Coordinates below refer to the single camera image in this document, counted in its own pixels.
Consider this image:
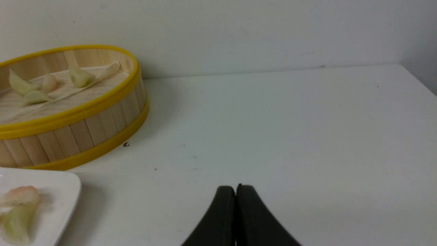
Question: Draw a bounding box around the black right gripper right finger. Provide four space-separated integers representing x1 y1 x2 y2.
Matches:
236 184 301 246

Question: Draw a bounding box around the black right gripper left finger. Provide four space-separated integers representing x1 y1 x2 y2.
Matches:
183 186 236 246

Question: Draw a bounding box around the white square plate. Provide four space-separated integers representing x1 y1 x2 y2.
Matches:
0 168 82 246

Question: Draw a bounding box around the pink dumpling on plate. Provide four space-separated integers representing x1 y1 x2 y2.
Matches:
0 186 40 207

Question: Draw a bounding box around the bamboo steamer basket yellow rim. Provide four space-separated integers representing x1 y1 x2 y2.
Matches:
1 45 149 170

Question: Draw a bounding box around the green dumpling beside pink one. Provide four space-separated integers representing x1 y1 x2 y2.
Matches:
1 203 39 246

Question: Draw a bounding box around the small green dumpling in steamer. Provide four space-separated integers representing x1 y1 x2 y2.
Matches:
22 90 53 106

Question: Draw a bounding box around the pale green dumpling in steamer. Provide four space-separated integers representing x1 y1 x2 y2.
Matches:
9 69 41 96

